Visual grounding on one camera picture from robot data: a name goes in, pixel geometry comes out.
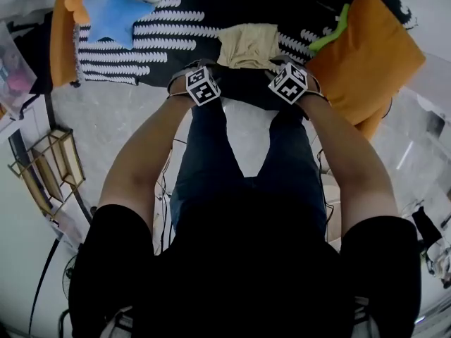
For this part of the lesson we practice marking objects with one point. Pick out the person's black shirt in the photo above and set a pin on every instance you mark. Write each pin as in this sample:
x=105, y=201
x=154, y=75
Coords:
x=246, y=276

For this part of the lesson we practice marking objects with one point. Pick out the person's right forearm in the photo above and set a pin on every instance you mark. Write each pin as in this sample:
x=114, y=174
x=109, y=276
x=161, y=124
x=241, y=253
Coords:
x=356, y=167

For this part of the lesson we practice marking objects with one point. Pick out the black office chair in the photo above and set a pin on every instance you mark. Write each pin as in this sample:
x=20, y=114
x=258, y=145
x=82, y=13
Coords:
x=38, y=55

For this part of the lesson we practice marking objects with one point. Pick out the clear plastic storage box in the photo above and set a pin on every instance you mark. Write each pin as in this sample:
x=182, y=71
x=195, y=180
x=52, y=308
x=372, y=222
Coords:
x=14, y=76

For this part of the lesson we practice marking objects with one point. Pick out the black floor fan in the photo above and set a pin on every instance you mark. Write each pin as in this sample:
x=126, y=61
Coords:
x=70, y=276

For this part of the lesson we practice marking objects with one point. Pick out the person's blue jeans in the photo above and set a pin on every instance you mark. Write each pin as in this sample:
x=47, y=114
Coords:
x=208, y=160

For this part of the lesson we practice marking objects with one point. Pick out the blue star pillow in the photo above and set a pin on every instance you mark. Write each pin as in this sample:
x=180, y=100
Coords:
x=112, y=12

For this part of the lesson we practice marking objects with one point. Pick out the wooden magazine rack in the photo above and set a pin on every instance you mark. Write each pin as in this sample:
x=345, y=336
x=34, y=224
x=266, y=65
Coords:
x=67, y=153

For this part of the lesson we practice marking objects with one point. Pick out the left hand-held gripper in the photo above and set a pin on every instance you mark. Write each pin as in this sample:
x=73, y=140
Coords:
x=202, y=86

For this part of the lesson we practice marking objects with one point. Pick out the orange flower pillow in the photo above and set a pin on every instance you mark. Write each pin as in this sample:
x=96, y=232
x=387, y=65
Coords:
x=75, y=2

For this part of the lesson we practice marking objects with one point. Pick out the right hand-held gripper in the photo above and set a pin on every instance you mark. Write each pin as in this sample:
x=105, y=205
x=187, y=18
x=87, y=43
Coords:
x=290, y=84

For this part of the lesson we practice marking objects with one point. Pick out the green plush toy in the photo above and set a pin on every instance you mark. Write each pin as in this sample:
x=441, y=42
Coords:
x=327, y=41

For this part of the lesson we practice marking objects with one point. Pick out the orange cushion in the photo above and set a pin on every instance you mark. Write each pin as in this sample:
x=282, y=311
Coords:
x=366, y=58

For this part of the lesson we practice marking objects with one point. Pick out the pale yellow shorts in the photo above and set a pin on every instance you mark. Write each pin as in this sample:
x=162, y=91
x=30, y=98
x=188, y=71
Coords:
x=246, y=44

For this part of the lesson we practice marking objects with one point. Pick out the person's left forearm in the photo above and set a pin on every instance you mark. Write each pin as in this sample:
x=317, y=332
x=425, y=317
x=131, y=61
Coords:
x=137, y=167

